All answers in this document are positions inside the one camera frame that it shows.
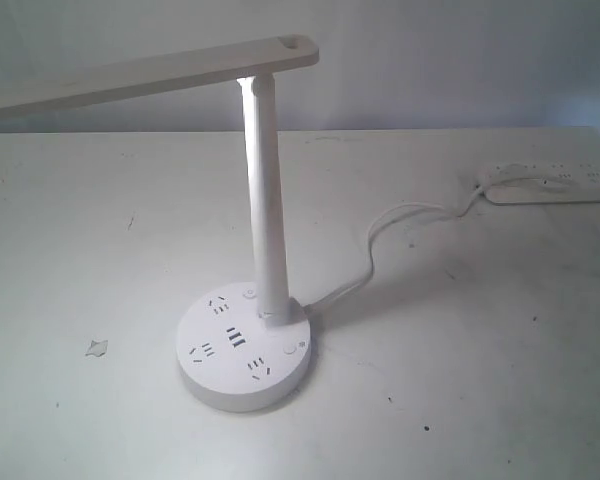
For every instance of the white power strip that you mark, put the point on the white power strip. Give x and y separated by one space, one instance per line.
536 183

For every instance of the white desk lamp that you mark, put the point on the white desk lamp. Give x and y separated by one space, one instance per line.
245 346

